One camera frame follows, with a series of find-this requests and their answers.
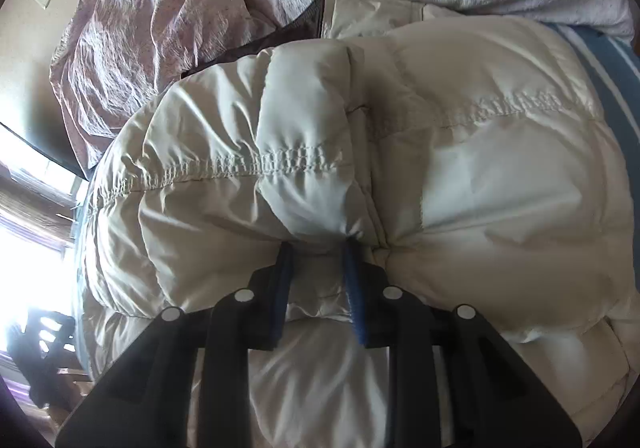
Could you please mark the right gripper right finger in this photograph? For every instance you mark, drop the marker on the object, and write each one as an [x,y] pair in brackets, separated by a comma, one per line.
[385,316]

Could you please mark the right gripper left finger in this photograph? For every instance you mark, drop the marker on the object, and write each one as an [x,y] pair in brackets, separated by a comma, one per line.
[251,318]

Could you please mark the white puffer jacket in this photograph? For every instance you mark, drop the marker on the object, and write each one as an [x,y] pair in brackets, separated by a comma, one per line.
[350,202]

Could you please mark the dark chair by window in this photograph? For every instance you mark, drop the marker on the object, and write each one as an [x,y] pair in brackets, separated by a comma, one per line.
[39,351]

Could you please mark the pink crinkled pillow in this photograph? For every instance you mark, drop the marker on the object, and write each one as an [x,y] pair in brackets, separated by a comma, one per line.
[117,55]

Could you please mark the blue white striped bedsheet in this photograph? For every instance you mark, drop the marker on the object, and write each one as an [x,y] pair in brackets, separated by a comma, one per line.
[610,73]

